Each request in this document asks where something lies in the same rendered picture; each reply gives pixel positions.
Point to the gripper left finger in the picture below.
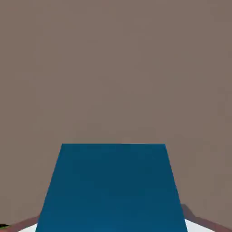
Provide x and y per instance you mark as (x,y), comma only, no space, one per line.
(27,228)

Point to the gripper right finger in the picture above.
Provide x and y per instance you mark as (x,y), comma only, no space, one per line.
(197,227)

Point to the small blue cube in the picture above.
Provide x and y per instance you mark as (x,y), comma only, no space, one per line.
(112,188)

